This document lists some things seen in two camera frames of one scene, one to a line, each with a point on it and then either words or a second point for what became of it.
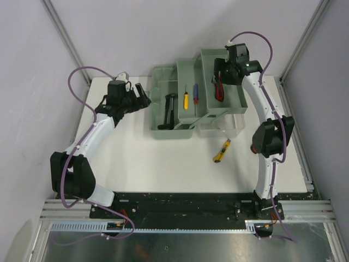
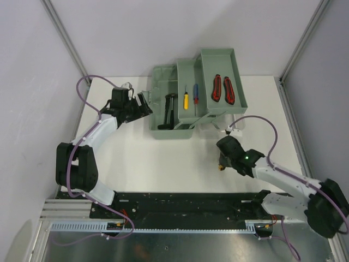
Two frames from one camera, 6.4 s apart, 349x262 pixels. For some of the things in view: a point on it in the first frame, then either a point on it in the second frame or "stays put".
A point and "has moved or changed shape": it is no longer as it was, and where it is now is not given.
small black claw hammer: (172, 113) stays put
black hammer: (166, 126) stays put
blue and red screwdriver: (196, 96) stays put
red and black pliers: (218, 90) has moved or changed shape
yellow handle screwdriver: (186, 99) stays put
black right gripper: (220, 65) to (222, 162)
